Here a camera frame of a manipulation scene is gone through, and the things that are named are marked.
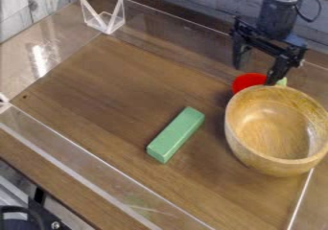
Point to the clear acrylic corner bracket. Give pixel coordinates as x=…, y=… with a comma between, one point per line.
x=106, y=22

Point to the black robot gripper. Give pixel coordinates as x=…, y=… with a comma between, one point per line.
x=288, y=50

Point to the black clamp with cable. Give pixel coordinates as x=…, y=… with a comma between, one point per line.
x=24, y=214

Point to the green rectangular block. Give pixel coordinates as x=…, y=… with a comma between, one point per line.
x=176, y=134

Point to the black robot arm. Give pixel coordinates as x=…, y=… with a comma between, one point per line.
x=271, y=35

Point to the clear acrylic enclosure wall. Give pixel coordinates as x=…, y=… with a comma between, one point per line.
x=86, y=99

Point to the wooden bowl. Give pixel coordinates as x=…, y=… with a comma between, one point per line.
x=276, y=130

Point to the red plush toy green leaf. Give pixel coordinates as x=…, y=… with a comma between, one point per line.
x=247, y=80

